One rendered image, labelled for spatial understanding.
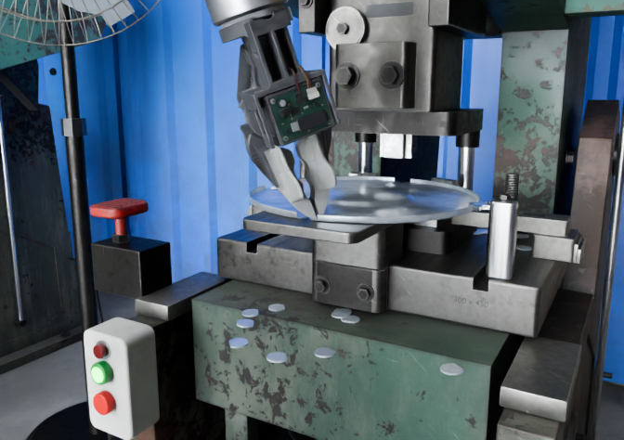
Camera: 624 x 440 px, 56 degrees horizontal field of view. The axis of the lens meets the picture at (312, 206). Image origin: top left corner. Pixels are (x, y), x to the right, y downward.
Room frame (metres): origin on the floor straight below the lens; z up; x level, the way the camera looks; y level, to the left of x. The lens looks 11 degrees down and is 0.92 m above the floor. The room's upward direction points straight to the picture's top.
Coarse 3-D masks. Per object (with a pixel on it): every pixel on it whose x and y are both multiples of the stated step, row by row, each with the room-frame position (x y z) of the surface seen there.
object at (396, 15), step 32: (352, 0) 0.79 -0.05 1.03; (384, 0) 0.77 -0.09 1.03; (416, 0) 0.75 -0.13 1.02; (352, 32) 0.78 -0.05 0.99; (384, 32) 0.77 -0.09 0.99; (416, 32) 0.75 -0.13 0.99; (448, 32) 0.78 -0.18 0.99; (352, 64) 0.76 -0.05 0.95; (384, 64) 0.73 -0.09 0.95; (416, 64) 0.75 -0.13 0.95; (448, 64) 0.79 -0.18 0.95; (352, 96) 0.76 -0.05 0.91; (384, 96) 0.74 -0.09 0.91; (416, 96) 0.75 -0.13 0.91; (448, 96) 0.79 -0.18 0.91
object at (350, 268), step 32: (256, 224) 0.61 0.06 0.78; (288, 224) 0.59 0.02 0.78; (320, 224) 0.59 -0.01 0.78; (352, 224) 0.59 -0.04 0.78; (384, 224) 0.62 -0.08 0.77; (320, 256) 0.71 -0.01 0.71; (352, 256) 0.68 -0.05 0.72; (384, 256) 0.67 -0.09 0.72; (320, 288) 0.70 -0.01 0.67; (352, 288) 0.68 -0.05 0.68; (384, 288) 0.68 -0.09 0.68
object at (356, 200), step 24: (264, 192) 0.77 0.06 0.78; (336, 192) 0.74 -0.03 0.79; (360, 192) 0.74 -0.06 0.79; (384, 192) 0.74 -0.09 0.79; (408, 192) 0.74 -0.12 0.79; (432, 192) 0.77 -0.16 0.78; (456, 192) 0.77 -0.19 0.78; (288, 216) 0.63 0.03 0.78; (336, 216) 0.60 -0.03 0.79; (360, 216) 0.59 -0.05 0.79; (384, 216) 0.59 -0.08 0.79; (408, 216) 0.60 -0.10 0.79; (432, 216) 0.61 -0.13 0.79
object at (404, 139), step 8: (384, 136) 0.83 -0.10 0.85; (392, 136) 0.83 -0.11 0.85; (400, 136) 0.82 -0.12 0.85; (408, 136) 0.82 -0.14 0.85; (416, 136) 0.84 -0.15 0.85; (384, 144) 0.83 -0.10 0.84; (392, 144) 0.83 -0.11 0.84; (400, 144) 0.82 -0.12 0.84; (408, 144) 0.82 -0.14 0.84; (416, 144) 0.84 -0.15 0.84; (384, 152) 0.83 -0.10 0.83; (392, 152) 0.83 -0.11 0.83; (400, 152) 0.82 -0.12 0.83; (408, 152) 0.82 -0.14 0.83; (416, 152) 0.84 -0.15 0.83
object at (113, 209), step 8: (120, 200) 0.83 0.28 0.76; (128, 200) 0.83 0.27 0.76; (136, 200) 0.83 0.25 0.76; (96, 208) 0.78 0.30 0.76; (104, 208) 0.78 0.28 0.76; (112, 208) 0.77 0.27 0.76; (120, 208) 0.78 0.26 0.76; (128, 208) 0.78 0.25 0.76; (136, 208) 0.80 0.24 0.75; (144, 208) 0.81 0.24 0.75; (96, 216) 0.78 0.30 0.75; (104, 216) 0.77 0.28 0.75; (112, 216) 0.77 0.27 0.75; (120, 216) 0.77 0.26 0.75; (120, 224) 0.80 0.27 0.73; (120, 232) 0.80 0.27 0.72
